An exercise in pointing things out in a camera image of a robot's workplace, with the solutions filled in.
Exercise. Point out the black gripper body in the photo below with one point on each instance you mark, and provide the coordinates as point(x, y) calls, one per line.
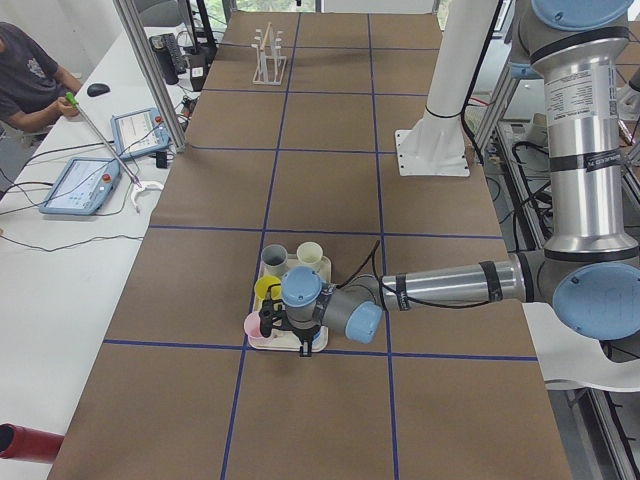
point(301, 331)

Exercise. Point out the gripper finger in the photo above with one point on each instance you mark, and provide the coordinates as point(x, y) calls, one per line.
point(305, 351)

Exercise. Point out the pink plastic cup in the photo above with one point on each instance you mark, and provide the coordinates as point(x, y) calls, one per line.
point(252, 325)

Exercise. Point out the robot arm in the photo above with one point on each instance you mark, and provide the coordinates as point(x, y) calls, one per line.
point(371, 167)

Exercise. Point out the yellow plastic cup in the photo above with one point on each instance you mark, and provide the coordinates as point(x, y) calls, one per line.
point(267, 285)

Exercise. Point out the pale green plastic cup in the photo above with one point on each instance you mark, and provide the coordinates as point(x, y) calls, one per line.
point(309, 253)

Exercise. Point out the grey plastic cup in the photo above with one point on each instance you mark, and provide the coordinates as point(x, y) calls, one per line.
point(275, 257)

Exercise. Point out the cream plastic tray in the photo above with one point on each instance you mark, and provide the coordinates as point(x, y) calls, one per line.
point(287, 340)

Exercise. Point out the white chair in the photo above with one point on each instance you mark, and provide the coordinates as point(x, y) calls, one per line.
point(569, 361)

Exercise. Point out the far teach pendant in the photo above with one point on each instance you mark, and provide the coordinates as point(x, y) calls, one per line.
point(139, 133)

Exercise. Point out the teach pendant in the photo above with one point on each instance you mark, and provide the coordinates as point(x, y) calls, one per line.
point(82, 187)
point(139, 133)

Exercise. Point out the near teach pendant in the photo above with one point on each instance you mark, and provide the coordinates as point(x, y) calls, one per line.
point(82, 187)

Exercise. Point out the red cylinder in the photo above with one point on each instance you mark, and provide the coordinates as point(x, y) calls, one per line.
point(27, 444)

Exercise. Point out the seated person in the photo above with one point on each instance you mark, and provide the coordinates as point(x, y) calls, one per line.
point(33, 85)

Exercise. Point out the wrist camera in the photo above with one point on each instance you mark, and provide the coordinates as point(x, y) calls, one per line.
point(271, 314)

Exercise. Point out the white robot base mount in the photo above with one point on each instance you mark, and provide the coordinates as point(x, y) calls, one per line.
point(435, 146)

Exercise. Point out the white wire cup rack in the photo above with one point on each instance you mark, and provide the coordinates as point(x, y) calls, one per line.
point(270, 61)

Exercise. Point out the aluminium frame post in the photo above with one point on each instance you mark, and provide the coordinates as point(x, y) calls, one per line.
point(149, 66)

